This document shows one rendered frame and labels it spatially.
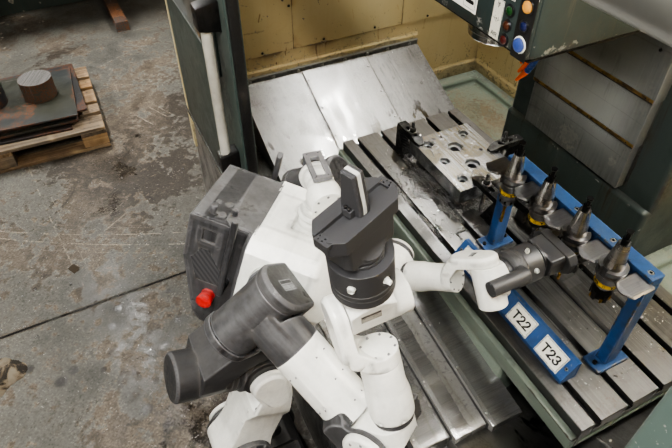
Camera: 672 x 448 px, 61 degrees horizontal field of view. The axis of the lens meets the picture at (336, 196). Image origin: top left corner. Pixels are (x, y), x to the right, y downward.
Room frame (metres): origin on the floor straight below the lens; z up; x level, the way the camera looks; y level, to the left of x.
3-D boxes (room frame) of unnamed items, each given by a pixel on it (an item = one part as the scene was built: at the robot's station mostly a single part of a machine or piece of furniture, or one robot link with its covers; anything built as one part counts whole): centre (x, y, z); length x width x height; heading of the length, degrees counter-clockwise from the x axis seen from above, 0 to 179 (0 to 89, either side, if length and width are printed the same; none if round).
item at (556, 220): (0.95, -0.52, 1.21); 0.07 x 0.05 x 0.01; 116
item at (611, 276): (0.80, -0.59, 1.21); 0.06 x 0.06 x 0.03
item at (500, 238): (1.17, -0.47, 1.05); 0.10 x 0.05 x 0.30; 116
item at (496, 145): (1.53, -0.56, 0.97); 0.13 x 0.03 x 0.15; 116
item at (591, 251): (0.85, -0.57, 1.21); 0.07 x 0.05 x 0.01; 116
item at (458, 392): (1.07, -0.16, 0.70); 0.90 x 0.30 x 0.16; 26
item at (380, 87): (2.02, -0.13, 0.75); 0.89 x 0.67 x 0.26; 116
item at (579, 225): (0.90, -0.54, 1.26); 0.04 x 0.04 x 0.07
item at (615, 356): (0.78, -0.67, 1.05); 0.10 x 0.05 x 0.30; 116
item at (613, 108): (1.62, -0.83, 1.16); 0.48 x 0.05 x 0.51; 26
